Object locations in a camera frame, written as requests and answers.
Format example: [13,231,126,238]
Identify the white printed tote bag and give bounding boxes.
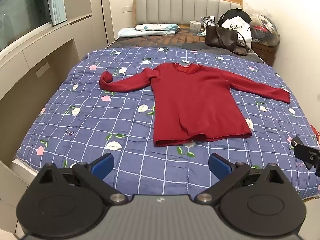
[221,15,253,49]

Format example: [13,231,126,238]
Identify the light green curtain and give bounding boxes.
[47,0,68,25]

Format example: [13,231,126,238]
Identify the window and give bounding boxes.
[0,0,53,52]

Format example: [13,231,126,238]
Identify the beige built-in cabinet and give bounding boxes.
[0,12,93,230]

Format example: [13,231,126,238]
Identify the beige cabinet outlet plate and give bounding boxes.
[35,64,50,78]

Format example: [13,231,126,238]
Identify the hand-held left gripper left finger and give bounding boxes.
[37,152,129,205]

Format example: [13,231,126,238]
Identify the clear plastic bag of clothes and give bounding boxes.
[246,4,280,47]

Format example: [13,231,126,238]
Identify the blue floral checked quilt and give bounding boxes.
[16,47,320,203]

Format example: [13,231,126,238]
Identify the red long-sleeve sweater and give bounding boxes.
[99,63,290,147]

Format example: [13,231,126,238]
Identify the brown patterned blanket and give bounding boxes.
[107,27,263,63]

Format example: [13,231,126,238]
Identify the grey padded wooden headboard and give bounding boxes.
[132,0,244,30]

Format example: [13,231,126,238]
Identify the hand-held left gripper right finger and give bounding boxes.
[194,153,285,205]

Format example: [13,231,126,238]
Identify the wooden nightstand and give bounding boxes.
[251,41,278,67]

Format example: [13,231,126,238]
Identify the brown leather handbag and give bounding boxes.
[205,20,248,55]

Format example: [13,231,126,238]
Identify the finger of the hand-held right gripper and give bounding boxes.
[291,136,320,177]

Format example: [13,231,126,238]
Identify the black white patterned packet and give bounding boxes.
[201,16,216,27]

